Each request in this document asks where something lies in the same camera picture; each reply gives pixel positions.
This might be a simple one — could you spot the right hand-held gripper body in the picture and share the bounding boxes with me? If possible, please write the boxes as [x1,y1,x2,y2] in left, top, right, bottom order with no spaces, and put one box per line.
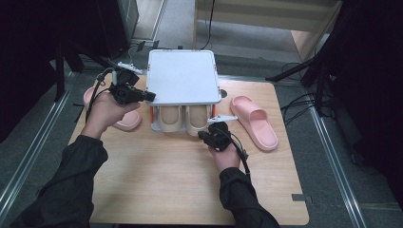
[203,114,239,153]

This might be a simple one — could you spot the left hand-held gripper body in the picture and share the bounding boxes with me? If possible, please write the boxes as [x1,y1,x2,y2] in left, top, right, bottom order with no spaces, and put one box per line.
[108,61,150,106]

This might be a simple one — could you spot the pink slipper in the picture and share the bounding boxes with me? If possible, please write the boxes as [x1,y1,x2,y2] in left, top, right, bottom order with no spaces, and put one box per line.
[230,95,279,152]
[83,85,143,132]

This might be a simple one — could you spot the white shoe rack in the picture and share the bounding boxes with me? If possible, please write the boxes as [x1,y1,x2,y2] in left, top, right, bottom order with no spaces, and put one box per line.
[145,48,222,134]

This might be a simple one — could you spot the person's right hand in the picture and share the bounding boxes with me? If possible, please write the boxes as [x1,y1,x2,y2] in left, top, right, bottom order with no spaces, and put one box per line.
[207,143,242,174]

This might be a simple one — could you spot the person's left hand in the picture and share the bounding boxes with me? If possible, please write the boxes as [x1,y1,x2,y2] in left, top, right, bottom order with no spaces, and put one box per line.
[80,90,142,141]

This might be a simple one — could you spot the black metal stand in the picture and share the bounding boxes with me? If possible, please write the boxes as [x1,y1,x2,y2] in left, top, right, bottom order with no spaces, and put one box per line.
[53,39,123,103]

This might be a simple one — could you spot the grey tape strip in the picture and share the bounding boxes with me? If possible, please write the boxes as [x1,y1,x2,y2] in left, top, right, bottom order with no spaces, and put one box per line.
[291,193,315,204]

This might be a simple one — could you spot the black curtain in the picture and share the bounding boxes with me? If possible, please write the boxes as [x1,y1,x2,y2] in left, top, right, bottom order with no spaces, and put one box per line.
[0,0,141,142]
[300,0,403,207]

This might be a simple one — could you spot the light wooden board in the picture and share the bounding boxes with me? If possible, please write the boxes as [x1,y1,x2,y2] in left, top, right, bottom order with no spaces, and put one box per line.
[193,0,342,33]

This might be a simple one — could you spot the right hand-held gripper cable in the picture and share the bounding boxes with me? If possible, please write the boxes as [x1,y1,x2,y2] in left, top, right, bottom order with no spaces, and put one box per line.
[221,126,252,177]

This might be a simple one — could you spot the hand-held gripper cable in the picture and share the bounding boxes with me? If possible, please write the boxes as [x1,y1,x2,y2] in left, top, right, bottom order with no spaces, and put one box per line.
[221,126,252,177]
[85,66,116,124]

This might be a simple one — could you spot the left hand-held gripper cable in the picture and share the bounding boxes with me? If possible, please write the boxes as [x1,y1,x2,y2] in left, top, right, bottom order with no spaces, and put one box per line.
[85,66,116,124]

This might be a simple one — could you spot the white cable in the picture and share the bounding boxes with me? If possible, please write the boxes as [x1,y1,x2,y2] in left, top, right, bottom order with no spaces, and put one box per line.
[126,46,136,66]

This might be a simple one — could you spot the black floor cables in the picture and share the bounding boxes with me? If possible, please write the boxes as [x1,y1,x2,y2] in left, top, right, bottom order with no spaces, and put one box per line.
[279,61,319,126]

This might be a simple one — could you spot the black hanging cable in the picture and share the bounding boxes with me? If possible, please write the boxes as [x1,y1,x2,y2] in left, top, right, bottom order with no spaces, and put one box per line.
[199,0,217,51]

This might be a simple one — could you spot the metal floor rail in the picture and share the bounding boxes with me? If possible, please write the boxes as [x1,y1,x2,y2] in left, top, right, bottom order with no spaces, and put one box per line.
[0,71,76,217]
[307,105,369,228]

